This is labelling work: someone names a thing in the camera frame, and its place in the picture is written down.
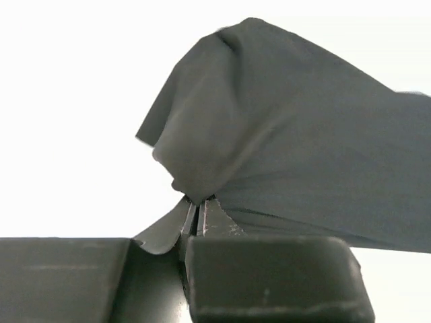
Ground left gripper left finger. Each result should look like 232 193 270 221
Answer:
1 199 197 322

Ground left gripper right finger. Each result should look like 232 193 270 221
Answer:
185 200 374 322

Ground black trousers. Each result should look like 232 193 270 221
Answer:
136 18 430 252

